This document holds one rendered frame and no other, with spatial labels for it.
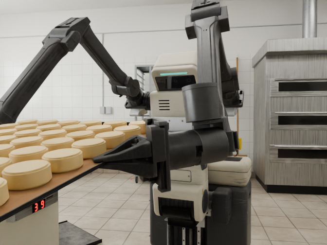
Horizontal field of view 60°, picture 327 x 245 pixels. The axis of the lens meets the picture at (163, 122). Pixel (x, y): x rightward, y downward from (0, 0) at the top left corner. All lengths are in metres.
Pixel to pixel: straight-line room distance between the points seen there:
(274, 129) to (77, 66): 3.59
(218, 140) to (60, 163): 0.23
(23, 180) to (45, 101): 5.48
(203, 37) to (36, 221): 0.91
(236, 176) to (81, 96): 4.33
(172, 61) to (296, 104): 3.06
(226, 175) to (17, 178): 1.25
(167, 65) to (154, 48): 3.97
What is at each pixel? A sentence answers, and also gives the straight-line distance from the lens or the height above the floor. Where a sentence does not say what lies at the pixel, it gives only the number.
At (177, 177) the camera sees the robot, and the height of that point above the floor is 0.77.
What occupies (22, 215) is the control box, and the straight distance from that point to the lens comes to 1.11.
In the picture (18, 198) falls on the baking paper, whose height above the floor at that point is 0.97.
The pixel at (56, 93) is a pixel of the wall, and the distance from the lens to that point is 5.71.
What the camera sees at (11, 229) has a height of 0.67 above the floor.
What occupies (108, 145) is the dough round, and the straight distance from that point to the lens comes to 0.46.
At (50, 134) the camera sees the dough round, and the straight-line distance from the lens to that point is 0.54.
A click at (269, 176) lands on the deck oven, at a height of 0.23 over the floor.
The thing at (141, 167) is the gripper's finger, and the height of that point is 0.98.
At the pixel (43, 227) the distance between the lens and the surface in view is 1.27.
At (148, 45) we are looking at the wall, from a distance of 5.22.
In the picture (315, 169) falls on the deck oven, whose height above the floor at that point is 0.34.
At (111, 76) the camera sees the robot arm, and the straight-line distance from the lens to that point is 1.18.
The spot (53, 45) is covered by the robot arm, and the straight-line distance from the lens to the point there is 0.96.
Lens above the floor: 1.05
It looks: 1 degrees down
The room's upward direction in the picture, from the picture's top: straight up
